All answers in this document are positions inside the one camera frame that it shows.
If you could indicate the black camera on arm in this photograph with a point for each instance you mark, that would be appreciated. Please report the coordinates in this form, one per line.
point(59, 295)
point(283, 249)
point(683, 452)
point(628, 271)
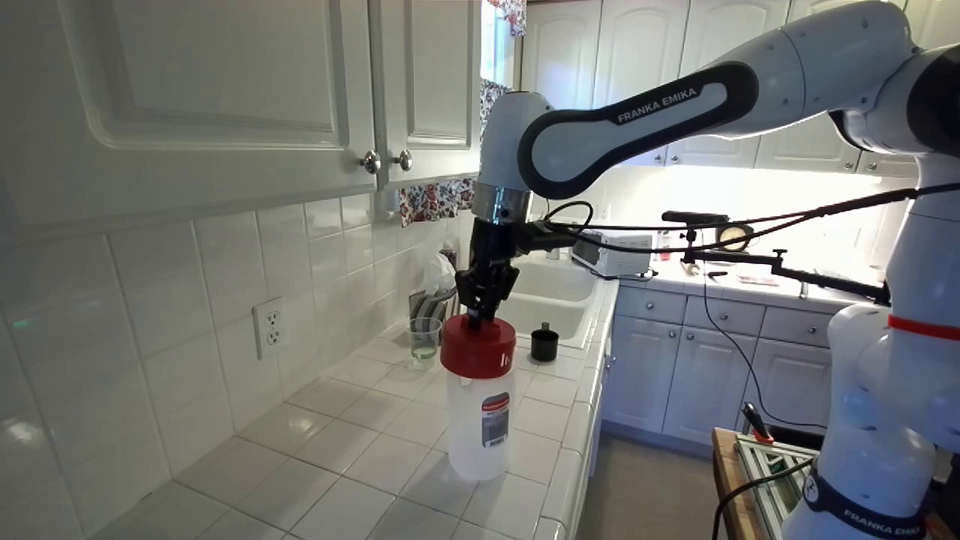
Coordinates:
point(696, 219)

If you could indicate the white wall outlet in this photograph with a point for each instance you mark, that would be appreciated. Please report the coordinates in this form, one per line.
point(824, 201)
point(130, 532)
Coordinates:
point(267, 327)

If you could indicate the small green rimmed jar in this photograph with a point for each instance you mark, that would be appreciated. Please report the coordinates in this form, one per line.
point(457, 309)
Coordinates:
point(424, 320)

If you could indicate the white lower cabinets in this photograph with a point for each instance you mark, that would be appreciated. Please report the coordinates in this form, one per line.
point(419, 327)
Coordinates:
point(689, 359)

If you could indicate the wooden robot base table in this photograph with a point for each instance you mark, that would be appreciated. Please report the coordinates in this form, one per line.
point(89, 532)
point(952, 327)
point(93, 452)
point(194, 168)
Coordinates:
point(756, 484)

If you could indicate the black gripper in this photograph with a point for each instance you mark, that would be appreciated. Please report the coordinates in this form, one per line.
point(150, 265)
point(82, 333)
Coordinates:
point(490, 274)

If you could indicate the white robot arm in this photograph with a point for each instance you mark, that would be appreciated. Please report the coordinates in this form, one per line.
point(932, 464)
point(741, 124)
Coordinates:
point(894, 348)

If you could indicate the white microwave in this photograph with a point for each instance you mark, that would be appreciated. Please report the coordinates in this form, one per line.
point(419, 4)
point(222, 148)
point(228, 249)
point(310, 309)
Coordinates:
point(616, 253)

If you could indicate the translucent plastic jar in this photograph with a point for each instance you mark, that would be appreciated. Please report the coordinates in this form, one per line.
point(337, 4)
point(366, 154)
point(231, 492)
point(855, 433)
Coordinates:
point(477, 427)

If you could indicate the white upper cabinet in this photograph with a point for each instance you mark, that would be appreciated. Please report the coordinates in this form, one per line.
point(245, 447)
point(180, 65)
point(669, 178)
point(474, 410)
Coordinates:
point(127, 110)

